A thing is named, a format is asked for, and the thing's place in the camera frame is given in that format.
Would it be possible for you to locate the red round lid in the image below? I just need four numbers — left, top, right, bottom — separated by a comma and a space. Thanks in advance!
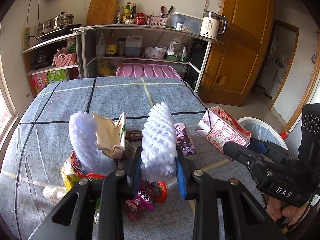
153, 181, 168, 204
85, 173, 106, 180

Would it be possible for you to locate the strawberry milk carton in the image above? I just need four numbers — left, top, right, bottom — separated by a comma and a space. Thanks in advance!
195, 106, 251, 161

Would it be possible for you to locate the white foam net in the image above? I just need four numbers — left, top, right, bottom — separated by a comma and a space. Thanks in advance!
140, 102, 177, 183
68, 111, 116, 176

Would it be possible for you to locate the white trash bin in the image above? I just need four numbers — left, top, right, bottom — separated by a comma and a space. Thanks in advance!
238, 117, 288, 150

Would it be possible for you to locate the right hand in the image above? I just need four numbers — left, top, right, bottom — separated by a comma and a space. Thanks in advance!
266, 197, 308, 225

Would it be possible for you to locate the magenta snack wrapper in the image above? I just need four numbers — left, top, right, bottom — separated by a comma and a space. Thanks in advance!
122, 181, 154, 222

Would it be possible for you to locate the yellow red snack bag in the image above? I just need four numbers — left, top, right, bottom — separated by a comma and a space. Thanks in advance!
60, 150, 84, 191

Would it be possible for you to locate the crumpled beige paper carton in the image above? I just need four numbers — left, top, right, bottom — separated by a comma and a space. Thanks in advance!
93, 112, 126, 159

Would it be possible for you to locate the white plastic bag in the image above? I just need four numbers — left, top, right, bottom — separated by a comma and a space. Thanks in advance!
43, 186, 67, 204

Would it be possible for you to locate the brown chocolate wrapper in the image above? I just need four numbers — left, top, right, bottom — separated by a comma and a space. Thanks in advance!
125, 130, 143, 141

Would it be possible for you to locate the purple drink carton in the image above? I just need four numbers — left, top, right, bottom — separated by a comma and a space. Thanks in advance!
174, 123, 196, 156

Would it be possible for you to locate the wooden door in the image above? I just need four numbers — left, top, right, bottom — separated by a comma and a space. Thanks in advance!
199, 0, 274, 106

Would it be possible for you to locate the pink plastic tub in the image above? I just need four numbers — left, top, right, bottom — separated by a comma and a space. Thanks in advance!
116, 63, 181, 80

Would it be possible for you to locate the pink green cardboard box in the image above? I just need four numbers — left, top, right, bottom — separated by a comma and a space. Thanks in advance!
31, 69, 69, 94

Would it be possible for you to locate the white electric kettle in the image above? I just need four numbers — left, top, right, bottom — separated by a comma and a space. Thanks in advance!
200, 11, 228, 39

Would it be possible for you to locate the pink woven basket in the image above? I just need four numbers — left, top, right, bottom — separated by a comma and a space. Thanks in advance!
54, 53, 77, 67

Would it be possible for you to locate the white metal shelf unit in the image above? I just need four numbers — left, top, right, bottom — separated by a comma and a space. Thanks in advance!
71, 24, 222, 93

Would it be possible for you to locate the wooden side shelf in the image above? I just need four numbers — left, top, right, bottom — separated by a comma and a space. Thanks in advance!
21, 33, 84, 96

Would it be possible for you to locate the soy sauce bottle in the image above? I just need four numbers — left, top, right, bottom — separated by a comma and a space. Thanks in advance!
105, 29, 117, 57

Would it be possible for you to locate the dark liquid jug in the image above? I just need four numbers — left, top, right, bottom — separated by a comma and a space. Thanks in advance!
125, 35, 143, 57

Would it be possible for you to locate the clear plastic storage box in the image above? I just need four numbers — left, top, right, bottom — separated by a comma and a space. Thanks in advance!
170, 12, 202, 35

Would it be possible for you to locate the red jar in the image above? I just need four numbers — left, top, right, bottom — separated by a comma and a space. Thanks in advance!
135, 12, 146, 25

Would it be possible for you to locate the steel steamer pot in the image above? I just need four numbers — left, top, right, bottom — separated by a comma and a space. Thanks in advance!
36, 12, 74, 36

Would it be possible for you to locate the power strip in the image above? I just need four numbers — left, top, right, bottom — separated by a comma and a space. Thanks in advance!
22, 27, 30, 50

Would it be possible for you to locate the wooden cutting board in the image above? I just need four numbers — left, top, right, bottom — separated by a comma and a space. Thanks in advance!
86, 0, 119, 26

